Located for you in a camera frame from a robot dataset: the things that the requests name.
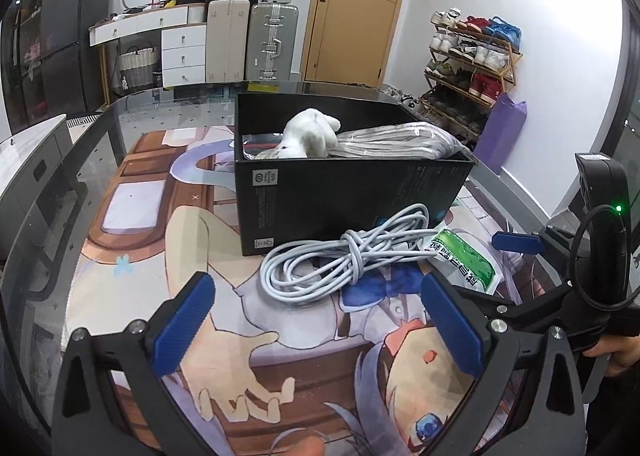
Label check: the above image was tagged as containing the adidas bag of white laces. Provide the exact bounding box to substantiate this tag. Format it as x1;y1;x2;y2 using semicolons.
328;121;469;160

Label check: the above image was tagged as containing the white plush toy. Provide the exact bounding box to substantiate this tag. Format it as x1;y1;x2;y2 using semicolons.
256;108;341;160

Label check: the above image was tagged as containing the red white balloon glue bag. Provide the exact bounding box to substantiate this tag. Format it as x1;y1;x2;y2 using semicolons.
242;133;285;160

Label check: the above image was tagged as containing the person's right hand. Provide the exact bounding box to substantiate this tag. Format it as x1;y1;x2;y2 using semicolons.
584;335;640;377

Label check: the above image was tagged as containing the green white packet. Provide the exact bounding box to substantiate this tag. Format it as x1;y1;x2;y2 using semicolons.
424;227;503;294

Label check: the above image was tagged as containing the purple gift bag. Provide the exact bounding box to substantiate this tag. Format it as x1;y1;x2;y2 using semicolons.
474;93;527;175

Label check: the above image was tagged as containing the anime print table mat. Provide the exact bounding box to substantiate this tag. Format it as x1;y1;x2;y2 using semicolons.
62;127;553;455

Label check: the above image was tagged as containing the black storage box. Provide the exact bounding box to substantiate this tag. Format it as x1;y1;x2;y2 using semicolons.
234;92;474;255

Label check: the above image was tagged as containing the wooden shoe rack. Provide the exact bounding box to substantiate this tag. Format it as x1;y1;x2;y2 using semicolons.
420;7;522;147

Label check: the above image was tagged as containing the grey side table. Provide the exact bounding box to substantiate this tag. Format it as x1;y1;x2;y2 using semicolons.
0;115;72;261

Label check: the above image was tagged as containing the wicker basket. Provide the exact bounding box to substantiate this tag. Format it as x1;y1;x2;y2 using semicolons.
118;46;158;92

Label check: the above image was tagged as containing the wooden door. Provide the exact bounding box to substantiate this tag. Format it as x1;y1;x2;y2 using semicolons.
300;0;402;86

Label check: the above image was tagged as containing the silver suitcase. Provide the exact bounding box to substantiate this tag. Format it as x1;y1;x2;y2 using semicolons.
245;3;298;82

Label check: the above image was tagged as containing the white drawer desk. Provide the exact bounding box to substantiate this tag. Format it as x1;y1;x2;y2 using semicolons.
88;3;207;94

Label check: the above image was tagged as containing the beige suitcase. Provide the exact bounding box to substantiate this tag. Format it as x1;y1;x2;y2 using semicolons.
205;0;250;84

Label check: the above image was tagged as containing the black refrigerator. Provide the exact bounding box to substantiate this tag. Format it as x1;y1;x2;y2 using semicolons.
40;0;110;116

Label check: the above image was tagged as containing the black tracking camera right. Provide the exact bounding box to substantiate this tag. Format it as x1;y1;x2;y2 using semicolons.
567;153;631;312

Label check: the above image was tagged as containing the coiled white cable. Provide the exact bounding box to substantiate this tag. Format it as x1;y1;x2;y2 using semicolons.
258;201;452;305

